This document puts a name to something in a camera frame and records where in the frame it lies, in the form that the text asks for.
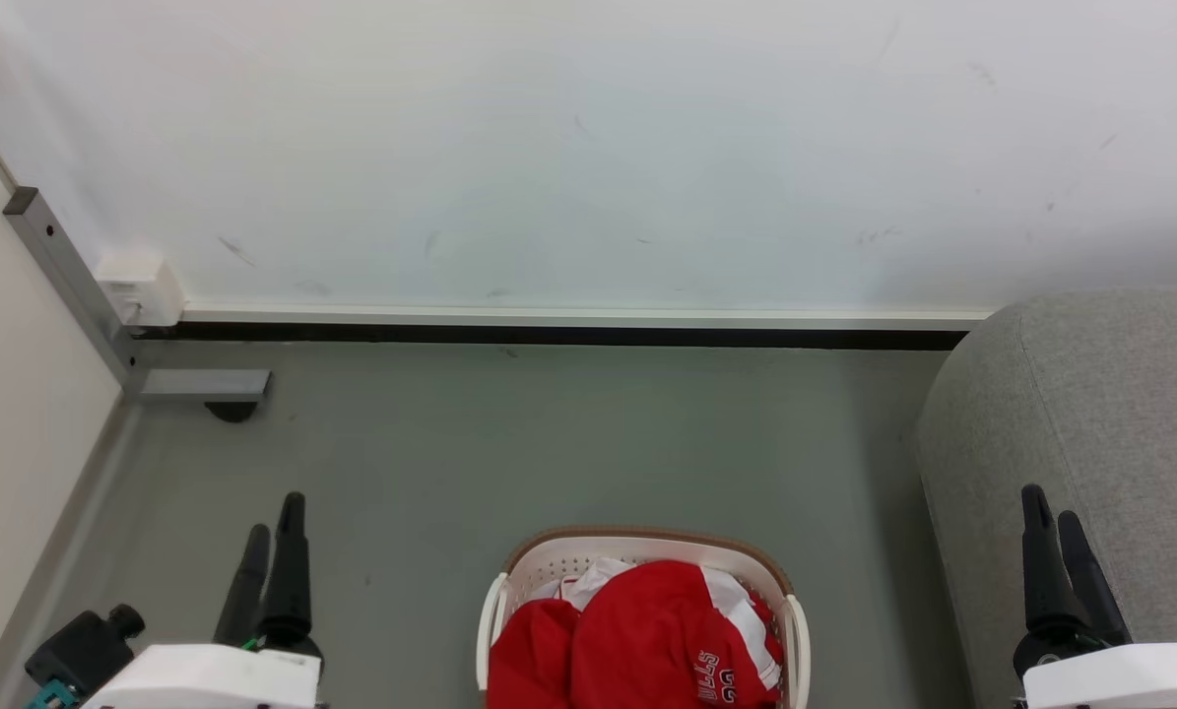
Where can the black round frame foot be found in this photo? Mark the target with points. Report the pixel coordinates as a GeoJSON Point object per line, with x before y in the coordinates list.
{"type": "Point", "coordinates": [231, 411]}

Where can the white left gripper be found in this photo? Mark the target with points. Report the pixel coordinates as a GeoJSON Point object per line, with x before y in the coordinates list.
{"type": "Point", "coordinates": [204, 679]}

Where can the white plastic laundry basket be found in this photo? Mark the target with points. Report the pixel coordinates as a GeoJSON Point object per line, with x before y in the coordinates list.
{"type": "Point", "coordinates": [647, 547]}

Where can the red and white shirt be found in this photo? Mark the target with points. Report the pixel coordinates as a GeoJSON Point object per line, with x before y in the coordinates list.
{"type": "Point", "coordinates": [637, 640]}

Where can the white wall trim strip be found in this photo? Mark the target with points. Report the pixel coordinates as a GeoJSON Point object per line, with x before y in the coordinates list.
{"type": "Point", "coordinates": [588, 316]}

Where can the white wall socket box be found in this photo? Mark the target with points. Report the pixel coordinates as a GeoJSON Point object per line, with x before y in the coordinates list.
{"type": "Point", "coordinates": [140, 288]}

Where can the grey fabric sofa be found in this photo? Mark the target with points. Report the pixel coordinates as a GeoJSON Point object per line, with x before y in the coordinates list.
{"type": "Point", "coordinates": [1090, 423]}

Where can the grey aluminium frame post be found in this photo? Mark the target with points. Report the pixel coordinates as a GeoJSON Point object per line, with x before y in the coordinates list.
{"type": "Point", "coordinates": [66, 276]}

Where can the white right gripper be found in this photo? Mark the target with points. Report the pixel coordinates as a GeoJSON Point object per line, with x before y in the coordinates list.
{"type": "Point", "coordinates": [1130, 679]}

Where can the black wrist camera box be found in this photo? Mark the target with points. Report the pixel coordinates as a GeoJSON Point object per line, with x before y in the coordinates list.
{"type": "Point", "coordinates": [86, 650]}

